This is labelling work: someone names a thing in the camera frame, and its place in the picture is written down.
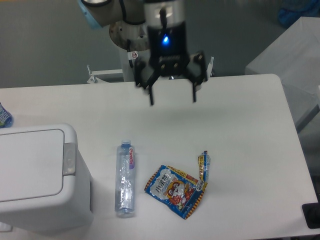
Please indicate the clear plastic water bottle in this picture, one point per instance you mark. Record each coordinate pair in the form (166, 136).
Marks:
(125, 180)

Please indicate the black device right edge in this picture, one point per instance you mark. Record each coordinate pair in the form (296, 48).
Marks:
(311, 213)

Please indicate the white cloth-covered table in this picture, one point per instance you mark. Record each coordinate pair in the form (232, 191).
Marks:
(295, 58)

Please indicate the white push-lid trash can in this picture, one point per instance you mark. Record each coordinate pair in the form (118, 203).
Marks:
(45, 183)

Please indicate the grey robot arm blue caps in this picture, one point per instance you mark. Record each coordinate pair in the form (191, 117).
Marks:
(158, 13)

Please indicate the blue bag top right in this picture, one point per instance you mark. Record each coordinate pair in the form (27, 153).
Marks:
(291, 10)

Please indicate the blue patterned bottle left edge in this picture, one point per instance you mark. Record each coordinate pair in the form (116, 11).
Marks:
(6, 118)

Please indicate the blue snack bag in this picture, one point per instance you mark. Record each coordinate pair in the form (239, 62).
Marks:
(178, 190)

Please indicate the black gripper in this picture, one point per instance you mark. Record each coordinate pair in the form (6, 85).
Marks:
(169, 57)

